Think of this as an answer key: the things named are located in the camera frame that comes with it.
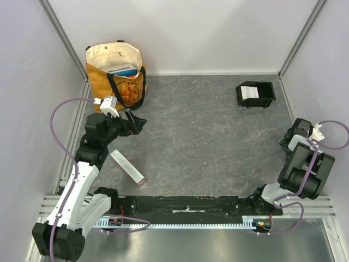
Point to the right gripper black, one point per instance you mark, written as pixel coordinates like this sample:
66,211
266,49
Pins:
284,139

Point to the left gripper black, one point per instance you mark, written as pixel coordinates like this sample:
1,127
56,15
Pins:
128,128

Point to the black plastic card bin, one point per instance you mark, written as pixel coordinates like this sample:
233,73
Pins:
266,94

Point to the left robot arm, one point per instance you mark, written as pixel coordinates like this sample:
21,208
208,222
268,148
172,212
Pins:
63,234

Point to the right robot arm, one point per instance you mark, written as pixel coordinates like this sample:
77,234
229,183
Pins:
306,169

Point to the stack of white cards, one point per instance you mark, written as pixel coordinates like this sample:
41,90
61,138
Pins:
249,92

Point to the orange canvas tote bag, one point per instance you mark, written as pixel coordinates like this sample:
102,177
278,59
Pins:
130,92

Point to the blue book in bag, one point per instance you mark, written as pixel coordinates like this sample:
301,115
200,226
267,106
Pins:
126,70

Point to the clear acrylic rectangular block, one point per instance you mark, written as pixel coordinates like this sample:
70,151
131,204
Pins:
130,170

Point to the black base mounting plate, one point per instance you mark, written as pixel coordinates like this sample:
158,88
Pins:
191,209

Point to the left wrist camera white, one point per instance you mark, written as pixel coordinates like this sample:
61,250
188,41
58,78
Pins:
108,107

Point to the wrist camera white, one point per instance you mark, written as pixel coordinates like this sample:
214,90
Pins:
316,134
108,107

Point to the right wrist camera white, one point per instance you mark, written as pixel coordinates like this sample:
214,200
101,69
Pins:
316,134

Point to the aluminium frame rail front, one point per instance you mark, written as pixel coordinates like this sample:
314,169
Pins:
319,208

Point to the slotted cable duct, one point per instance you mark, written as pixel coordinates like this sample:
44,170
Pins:
110,223

